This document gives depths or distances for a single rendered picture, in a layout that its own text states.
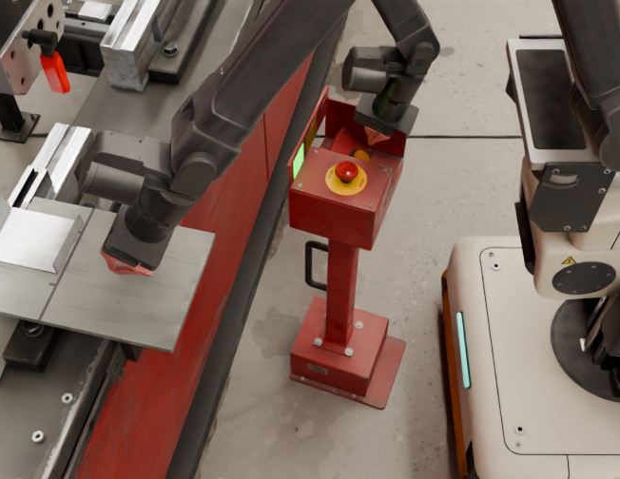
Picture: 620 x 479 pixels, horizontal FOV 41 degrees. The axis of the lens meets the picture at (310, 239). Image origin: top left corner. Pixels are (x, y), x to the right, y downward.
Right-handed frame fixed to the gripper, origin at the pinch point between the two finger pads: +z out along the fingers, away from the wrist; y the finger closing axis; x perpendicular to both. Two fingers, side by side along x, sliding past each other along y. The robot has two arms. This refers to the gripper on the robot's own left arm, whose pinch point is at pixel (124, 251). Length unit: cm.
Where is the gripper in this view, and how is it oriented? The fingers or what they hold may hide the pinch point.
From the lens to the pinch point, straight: 108.6
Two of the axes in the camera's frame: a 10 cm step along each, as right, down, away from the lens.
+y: -2.4, 8.0, -5.5
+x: 8.4, 4.5, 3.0
